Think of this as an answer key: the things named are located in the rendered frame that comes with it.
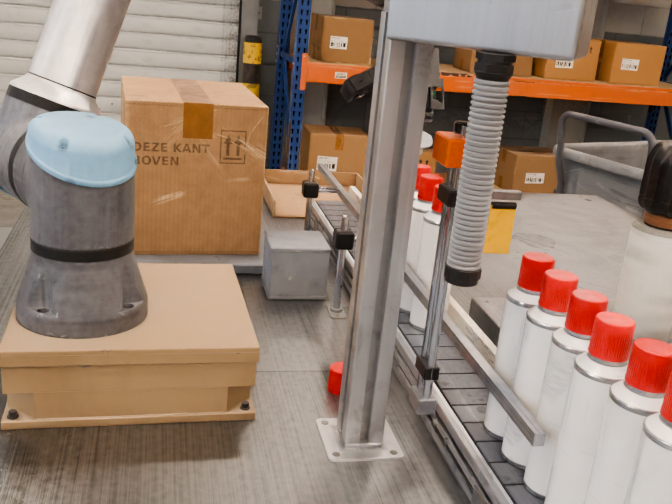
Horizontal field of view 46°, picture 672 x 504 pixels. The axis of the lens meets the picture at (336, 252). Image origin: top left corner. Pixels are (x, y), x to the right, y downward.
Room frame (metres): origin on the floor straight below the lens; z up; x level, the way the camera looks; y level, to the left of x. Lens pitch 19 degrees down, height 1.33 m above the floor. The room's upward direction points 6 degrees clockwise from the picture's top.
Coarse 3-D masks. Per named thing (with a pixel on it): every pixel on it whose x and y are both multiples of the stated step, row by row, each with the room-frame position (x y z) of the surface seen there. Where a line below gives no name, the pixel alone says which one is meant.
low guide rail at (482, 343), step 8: (352, 192) 1.66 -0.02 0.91; (360, 200) 1.59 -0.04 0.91; (448, 304) 1.06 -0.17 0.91; (456, 304) 1.05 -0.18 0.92; (448, 312) 1.05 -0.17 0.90; (456, 312) 1.02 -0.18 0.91; (464, 312) 1.02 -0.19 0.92; (456, 320) 1.02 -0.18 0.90; (464, 320) 0.99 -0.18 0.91; (472, 320) 0.99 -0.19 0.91; (464, 328) 0.99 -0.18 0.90; (472, 328) 0.97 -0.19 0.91; (472, 336) 0.96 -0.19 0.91; (480, 336) 0.94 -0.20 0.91; (480, 344) 0.93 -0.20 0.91; (488, 344) 0.92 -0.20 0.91; (480, 352) 0.93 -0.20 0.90; (488, 352) 0.91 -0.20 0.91; (488, 360) 0.90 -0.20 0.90
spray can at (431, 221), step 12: (432, 204) 1.04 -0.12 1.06; (432, 216) 1.03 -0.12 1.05; (432, 228) 1.02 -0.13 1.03; (420, 240) 1.04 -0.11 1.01; (432, 240) 1.02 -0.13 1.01; (420, 252) 1.03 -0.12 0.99; (432, 252) 1.02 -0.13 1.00; (420, 264) 1.03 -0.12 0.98; (432, 264) 1.02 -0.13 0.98; (420, 276) 1.03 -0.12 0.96; (420, 312) 1.02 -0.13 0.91; (420, 324) 1.02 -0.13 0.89
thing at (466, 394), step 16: (320, 208) 1.62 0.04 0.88; (336, 208) 1.62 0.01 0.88; (336, 224) 1.50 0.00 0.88; (352, 224) 1.51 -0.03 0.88; (352, 256) 1.32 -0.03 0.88; (400, 320) 1.05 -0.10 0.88; (416, 336) 1.00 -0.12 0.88; (416, 352) 0.95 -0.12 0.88; (448, 352) 0.96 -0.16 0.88; (448, 368) 0.91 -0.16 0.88; (464, 368) 0.92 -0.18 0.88; (448, 384) 0.87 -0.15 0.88; (464, 384) 0.87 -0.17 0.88; (480, 384) 0.88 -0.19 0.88; (448, 400) 0.83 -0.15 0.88; (464, 400) 0.83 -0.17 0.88; (480, 400) 0.83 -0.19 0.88; (464, 416) 0.79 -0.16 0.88; (480, 416) 0.80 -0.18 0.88; (480, 432) 0.76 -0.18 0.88; (480, 448) 0.73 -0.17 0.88; (496, 448) 0.73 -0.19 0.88; (496, 464) 0.70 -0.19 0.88; (512, 480) 0.68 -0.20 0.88; (512, 496) 0.65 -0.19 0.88; (528, 496) 0.65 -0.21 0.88
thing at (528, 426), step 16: (352, 208) 1.35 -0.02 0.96; (416, 288) 0.98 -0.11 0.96; (448, 320) 0.87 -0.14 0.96; (448, 336) 0.85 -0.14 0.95; (464, 336) 0.83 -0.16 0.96; (464, 352) 0.80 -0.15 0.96; (480, 368) 0.76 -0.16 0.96; (496, 384) 0.72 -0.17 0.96; (512, 400) 0.69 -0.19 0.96; (512, 416) 0.67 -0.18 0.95; (528, 416) 0.66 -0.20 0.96; (528, 432) 0.64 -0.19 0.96; (544, 432) 0.63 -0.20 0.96
